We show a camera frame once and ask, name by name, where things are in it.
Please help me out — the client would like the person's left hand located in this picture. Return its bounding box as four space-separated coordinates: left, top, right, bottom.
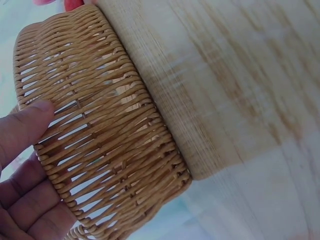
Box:
0 99 77 240

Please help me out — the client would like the woven wicker basket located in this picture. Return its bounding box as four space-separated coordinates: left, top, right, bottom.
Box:
9 3 193 240

